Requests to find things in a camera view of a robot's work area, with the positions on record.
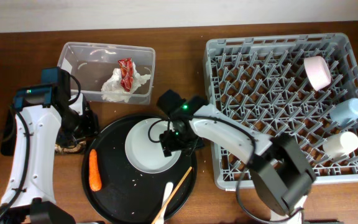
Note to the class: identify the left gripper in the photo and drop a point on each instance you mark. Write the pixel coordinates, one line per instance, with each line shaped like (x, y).
(92, 129)

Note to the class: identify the wooden chopstick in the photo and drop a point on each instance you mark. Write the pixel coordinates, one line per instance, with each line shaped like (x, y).
(173, 193)

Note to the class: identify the grey round plate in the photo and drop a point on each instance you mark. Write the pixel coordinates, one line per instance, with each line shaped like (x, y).
(145, 155)

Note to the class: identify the red snack wrapper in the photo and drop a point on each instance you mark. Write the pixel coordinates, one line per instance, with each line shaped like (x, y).
(127, 71)

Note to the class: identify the pink bowl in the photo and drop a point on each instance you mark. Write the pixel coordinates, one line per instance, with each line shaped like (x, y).
(317, 72)

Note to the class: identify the large white napkin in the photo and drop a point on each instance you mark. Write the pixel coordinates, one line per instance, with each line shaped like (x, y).
(113, 91)

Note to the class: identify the white plastic cup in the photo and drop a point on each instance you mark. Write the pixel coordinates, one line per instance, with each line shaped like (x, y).
(340, 144)

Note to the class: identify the clear plastic waste bin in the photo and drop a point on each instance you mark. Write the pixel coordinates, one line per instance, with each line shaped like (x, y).
(92, 65)

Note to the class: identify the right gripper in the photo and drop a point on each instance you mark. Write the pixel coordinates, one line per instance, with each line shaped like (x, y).
(169, 145)

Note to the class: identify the black rectangular tray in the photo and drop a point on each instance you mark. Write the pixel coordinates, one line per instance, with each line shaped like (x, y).
(8, 137)

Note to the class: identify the light blue cup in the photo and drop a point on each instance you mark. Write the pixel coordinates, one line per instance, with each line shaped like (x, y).
(345, 112)

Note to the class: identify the grey plastic dishwasher rack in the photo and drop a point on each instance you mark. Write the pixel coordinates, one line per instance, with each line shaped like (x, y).
(261, 83)

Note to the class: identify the rice and mushroom leftovers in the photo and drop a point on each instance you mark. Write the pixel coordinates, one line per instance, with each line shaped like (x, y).
(78, 149)

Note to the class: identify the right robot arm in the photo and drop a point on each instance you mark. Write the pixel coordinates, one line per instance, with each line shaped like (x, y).
(281, 174)

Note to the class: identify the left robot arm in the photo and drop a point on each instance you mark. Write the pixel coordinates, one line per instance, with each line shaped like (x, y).
(46, 115)

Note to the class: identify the round black serving tray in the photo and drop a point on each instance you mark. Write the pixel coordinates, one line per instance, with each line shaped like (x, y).
(128, 195)

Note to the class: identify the white plastic fork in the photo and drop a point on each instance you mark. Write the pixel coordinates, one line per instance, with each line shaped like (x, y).
(167, 192)

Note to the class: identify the orange carrot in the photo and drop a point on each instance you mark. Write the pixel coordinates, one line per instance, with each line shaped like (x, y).
(95, 182)

